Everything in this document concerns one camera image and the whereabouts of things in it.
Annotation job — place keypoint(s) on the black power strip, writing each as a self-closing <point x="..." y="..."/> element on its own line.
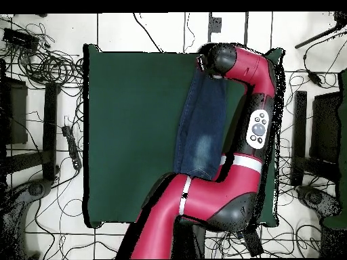
<point x="71" y="146"/>

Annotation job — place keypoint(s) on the black electronics box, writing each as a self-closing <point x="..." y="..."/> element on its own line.
<point x="19" y="38"/>

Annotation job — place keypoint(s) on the grey curved floor base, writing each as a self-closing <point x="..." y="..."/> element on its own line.
<point x="35" y="189"/>
<point x="317" y="199"/>

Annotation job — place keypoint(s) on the black rod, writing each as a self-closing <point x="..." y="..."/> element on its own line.
<point x="314" y="39"/>

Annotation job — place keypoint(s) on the black power adapter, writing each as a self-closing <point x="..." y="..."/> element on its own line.
<point x="314" y="77"/>

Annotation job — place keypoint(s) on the blue denim jeans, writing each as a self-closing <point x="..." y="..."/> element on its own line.
<point x="200" y="130"/>

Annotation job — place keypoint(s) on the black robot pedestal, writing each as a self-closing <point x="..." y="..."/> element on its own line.
<point x="189" y="243"/>

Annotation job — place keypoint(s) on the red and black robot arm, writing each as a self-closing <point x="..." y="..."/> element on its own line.
<point x="211" y="200"/>

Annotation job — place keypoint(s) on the black stand bar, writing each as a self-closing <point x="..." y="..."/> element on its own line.
<point x="50" y="130"/>
<point x="300" y="130"/>

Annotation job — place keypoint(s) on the dark green table cloth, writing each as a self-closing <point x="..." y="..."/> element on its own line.
<point x="130" y="135"/>

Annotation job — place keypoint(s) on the dark grey square marker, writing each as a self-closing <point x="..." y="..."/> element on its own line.
<point x="215" y="24"/>

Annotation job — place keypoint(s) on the black flat panel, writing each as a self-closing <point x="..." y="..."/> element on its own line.
<point x="16" y="113"/>
<point x="325" y="127"/>

